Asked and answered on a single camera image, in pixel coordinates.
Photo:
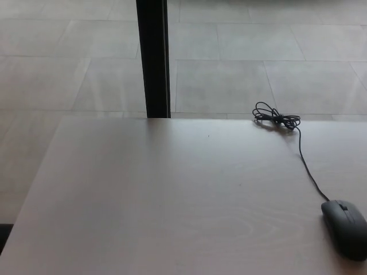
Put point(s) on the black computer mouse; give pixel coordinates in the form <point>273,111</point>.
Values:
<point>344,229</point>

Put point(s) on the black vertical post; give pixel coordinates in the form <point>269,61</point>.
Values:
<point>153,57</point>

